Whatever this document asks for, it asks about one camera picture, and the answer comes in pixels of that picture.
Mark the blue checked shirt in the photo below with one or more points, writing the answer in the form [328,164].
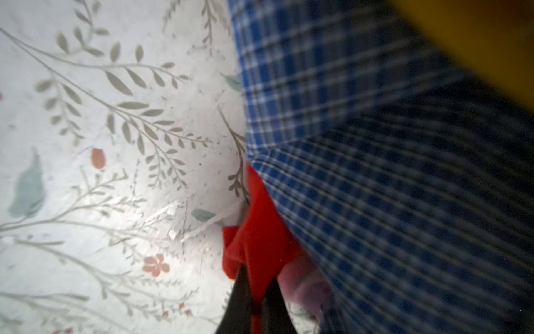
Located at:
[406,180]

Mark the red cloth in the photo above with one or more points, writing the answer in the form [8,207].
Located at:
[262,243]

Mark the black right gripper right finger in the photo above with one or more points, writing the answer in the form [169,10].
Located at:
[274,314]

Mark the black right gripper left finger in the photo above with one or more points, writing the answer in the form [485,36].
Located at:
[239,310]

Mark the yellow cloth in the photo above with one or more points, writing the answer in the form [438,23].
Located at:
[492,38]

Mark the pink cloth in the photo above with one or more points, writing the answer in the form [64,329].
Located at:
[302,283]

